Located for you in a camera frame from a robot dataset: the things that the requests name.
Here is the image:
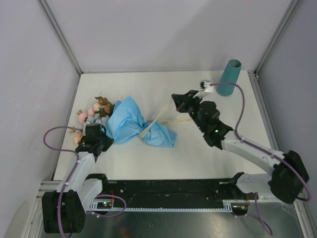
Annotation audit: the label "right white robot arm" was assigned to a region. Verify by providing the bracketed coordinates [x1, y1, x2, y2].
[171, 90, 309, 204]

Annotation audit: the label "aluminium frame rails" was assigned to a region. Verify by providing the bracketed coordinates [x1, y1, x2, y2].
[38, 0, 317, 238]

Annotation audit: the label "teal conical vase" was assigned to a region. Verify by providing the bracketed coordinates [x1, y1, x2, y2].
[216, 59, 242, 97]

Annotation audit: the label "blue wrapping paper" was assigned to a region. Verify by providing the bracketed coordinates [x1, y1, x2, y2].
[106, 96, 177, 147]

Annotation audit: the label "cream printed ribbon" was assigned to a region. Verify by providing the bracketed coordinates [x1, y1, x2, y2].
[139, 99, 192, 139]

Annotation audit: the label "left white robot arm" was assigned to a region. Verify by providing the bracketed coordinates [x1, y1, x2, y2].
[42, 123, 113, 237]

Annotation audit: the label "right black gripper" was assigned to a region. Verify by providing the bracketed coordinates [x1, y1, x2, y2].
[172, 90, 206, 132]

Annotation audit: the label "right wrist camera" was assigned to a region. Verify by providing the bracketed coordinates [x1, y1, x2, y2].
[194, 80, 214, 99]

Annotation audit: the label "artificial flower bunch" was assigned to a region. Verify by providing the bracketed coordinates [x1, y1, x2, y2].
[69, 95, 114, 145]

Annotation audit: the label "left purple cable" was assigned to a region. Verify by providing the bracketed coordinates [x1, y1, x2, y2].
[43, 126, 87, 238]

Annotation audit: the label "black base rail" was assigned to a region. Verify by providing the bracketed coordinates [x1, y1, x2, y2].
[89, 178, 255, 214]

